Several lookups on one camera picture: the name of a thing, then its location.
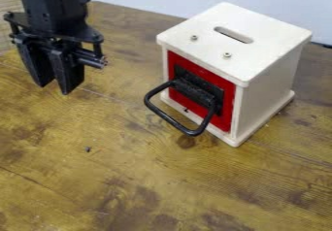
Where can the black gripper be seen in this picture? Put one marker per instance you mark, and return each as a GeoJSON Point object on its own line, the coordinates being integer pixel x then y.
{"type": "Point", "coordinates": [57, 19]}

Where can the red drawer with black handle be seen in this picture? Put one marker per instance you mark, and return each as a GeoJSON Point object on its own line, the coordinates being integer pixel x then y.
{"type": "Point", "coordinates": [201, 91]}

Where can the white wooden box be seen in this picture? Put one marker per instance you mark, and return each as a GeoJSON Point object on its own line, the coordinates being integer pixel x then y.
{"type": "Point", "coordinates": [246, 53]}

